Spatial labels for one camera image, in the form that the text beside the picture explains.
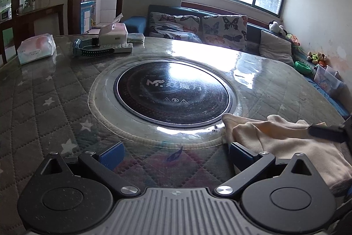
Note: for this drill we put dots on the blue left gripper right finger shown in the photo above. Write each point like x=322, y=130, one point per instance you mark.
x=252, y=166

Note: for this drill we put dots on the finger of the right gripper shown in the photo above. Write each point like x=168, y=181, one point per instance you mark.
x=331, y=133

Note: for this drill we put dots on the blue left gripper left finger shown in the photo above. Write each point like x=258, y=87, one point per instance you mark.
x=99, y=167

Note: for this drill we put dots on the cream beige sweatshirt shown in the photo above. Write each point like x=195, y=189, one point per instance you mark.
x=283, y=139

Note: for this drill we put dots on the clear plastic storage box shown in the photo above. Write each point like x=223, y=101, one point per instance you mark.
x=328, y=82

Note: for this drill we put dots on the grey quilted star tablecloth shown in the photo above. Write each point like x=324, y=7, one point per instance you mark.
x=44, y=108

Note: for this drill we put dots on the green plastic bowl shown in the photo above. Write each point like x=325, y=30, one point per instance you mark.
x=302, y=68

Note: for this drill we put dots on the colourful plush toys pile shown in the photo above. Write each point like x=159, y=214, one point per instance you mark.
x=317, y=58

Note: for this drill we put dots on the round black induction cooktop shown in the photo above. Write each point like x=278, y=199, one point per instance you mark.
x=174, y=94

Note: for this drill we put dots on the plain grey cushion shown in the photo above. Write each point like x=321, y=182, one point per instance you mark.
x=275, y=48

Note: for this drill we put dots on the white power strip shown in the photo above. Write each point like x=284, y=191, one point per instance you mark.
x=117, y=48

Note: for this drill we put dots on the panda plush toy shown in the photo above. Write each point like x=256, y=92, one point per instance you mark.
x=277, y=29

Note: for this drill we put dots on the green card stack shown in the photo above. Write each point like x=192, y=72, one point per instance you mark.
x=135, y=38

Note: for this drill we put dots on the white tissue box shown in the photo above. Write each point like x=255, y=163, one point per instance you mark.
x=114, y=33

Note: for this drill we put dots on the butterfly pillow upright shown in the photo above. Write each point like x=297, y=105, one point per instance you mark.
x=227, y=31

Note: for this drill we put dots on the soft pack pink tissues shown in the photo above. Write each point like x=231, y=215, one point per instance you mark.
x=35, y=48

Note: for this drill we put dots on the blue corner sofa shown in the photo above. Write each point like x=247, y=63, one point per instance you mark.
x=137, y=24

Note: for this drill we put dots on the butterfly pillow lying left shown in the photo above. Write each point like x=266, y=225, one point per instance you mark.
x=176, y=27

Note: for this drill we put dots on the dark wooden sideboard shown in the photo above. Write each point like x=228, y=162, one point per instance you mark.
x=26, y=25

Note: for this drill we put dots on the blue white toy cabinet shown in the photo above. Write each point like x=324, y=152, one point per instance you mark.
x=86, y=16

